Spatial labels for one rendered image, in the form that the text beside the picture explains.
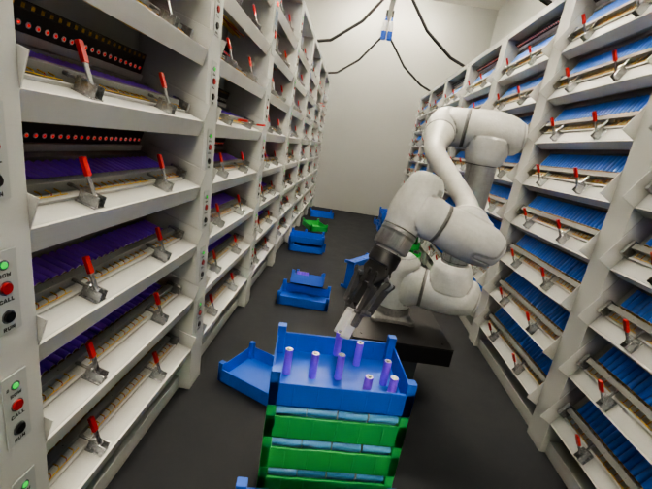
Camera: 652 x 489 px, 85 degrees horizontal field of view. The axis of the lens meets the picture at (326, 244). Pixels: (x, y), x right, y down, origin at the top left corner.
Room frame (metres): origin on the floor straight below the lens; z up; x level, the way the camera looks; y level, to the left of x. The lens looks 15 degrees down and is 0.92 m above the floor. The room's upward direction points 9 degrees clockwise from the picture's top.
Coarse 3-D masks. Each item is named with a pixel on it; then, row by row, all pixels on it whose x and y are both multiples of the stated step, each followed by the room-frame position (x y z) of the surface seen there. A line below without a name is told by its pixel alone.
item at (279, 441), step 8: (272, 440) 0.62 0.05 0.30; (280, 440) 0.62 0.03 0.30; (288, 440) 0.62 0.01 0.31; (296, 440) 0.62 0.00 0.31; (304, 440) 0.63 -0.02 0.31; (312, 440) 0.63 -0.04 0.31; (312, 448) 0.64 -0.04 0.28; (320, 448) 0.64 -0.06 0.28; (328, 448) 0.64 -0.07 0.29; (336, 448) 0.63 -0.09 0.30; (344, 448) 0.63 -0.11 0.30; (352, 448) 0.63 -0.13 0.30; (360, 448) 0.63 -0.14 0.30; (368, 448) 0.64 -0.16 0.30; (376, 448) 0.64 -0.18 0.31; (384, 448) 0.64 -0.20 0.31
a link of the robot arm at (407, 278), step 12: (408, 252) 1.41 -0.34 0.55; (408, 264) 1.33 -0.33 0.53; (420, 264) 1.36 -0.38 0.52; (396, 276) 1.32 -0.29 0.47; (408, 276) 1.31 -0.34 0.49; (420, 276) 1.32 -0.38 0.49; (396, 288) 1.31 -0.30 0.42; (408, 288) 1.30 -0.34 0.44; (420, 288) 1.29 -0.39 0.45; (384, 300) 1.33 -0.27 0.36; (396, 300) 1.32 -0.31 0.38; (408, 300) 1.31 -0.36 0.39
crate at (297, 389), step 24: (288, 336) 0.81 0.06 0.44; (312, 336) 0.81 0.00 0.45; (336, 360) 0.80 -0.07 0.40; (288, 384) 0.61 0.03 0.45; (312, 384) 0.62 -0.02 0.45; (336, 384) 0.70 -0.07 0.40; (360, 384) 0.71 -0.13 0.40; (408, 384) 0.63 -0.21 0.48; (336, 408) 0.62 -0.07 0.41; (360, 408) 0.63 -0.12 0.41; (384, 408) 0.63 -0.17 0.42; (408, 408) 0.63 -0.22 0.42
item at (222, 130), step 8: (224, 104) 1.73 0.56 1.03; (216, 112) 1.18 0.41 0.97; (232, 112) 1.79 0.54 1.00; (240, 112) 1.79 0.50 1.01; (216, 120) 1.18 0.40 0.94; (256, 120) 1.79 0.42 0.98; (216, 128) 1.21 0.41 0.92; (224, 128) 1.28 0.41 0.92; (232, 128) 1.35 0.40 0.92; (240, 128) 1.44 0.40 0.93; (256, 128) 1.79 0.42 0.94; (216, 136) 1.23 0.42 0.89; (224, 136) 1.31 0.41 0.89; (232, 136) 1.39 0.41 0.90; (240, 136) 1.48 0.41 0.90; (248, 136) 1.60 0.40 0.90; (256, 136) 1.73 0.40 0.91
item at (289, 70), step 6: (276, 42) 1.88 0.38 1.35; (276, 54) 1.93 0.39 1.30; (276, 60) 1.97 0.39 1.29; (282, 60) 2.09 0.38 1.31; (276, 66) 2.42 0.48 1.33; (282, 66) 2.14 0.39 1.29; (288, 66) 2.30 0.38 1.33; (294, 66) 2.49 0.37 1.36; (282, 72) 2.19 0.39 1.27; (288, 72) 2.32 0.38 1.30; (294, 72) 2.49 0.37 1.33; (288, 78) 2.38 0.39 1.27
